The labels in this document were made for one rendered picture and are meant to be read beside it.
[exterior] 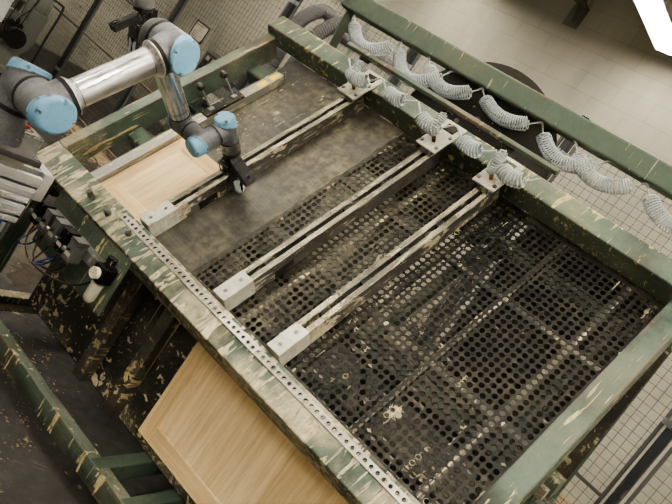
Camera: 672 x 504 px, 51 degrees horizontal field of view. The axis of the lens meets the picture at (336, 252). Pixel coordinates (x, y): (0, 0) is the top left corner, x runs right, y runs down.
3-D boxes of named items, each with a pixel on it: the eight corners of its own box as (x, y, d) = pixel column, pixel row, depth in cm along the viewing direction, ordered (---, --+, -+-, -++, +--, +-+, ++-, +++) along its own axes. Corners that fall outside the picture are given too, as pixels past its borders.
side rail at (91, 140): (66, 160, 295) (58, 140, 287) (270, 52, 341) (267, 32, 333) (73, 167, 292) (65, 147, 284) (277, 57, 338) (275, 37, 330)
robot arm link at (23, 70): (19, 101, 209) (42, 62, 207) (41, 122, 202) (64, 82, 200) (-17, 86, 198) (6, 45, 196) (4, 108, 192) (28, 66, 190)
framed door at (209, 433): (141, 429, 266) (137, 430, 265) (219, 314, 258) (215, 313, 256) (295, 623, 223) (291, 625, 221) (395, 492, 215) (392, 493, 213)
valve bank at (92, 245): (0, 232, 262) (32, 179, 259) (32, 239, 275) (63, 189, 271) (65, 313, 239) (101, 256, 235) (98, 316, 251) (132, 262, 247)
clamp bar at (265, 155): (140, 227, 262) (124, 181, 244) (369, 89, 312) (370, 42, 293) (155, 241, 257) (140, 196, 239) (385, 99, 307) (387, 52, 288)
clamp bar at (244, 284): (212, 299, 240) (200, 254, 222) (445, 138, 290) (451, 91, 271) (230, 316, 236) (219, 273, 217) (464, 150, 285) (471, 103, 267)
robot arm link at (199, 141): (180, 147, 248) (205, 133, 253) (199, 163, 243) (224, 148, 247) (176, 130, 242) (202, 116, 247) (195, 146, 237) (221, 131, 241)
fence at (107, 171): (92, 180, 279) (89, 173, 275) (277, 78, 318) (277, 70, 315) (99, 187, 276) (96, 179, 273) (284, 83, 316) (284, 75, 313)
